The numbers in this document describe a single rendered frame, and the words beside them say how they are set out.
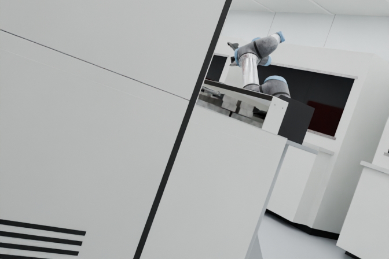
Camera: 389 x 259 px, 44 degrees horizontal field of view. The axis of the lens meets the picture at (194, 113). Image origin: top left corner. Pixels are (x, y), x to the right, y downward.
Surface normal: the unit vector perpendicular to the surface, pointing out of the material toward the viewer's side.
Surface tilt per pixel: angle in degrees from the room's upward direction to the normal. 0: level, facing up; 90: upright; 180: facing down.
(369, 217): 90
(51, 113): 90
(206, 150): 90
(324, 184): 90
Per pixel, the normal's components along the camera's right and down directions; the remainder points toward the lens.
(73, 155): 0.55, 0.20
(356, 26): -0.76, -0.27
